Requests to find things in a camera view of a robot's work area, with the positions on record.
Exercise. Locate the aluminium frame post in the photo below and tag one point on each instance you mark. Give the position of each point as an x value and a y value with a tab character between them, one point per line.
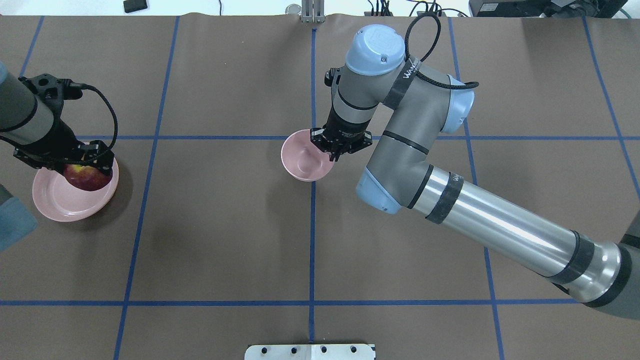
313	11

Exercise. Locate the pink bowl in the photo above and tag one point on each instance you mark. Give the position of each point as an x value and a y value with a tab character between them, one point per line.
302	159

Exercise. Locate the brown paper table cover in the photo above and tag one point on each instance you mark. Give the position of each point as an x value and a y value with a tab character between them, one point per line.
209	245

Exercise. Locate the small black square box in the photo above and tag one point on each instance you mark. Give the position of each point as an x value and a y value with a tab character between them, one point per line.
131	6

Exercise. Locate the red yellow apple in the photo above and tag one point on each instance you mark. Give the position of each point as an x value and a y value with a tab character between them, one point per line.
86	178

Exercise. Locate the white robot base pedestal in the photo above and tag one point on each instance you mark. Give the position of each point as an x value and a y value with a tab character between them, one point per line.
335	351

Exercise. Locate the pink plate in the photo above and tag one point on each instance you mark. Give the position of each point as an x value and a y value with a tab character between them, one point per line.
60	201

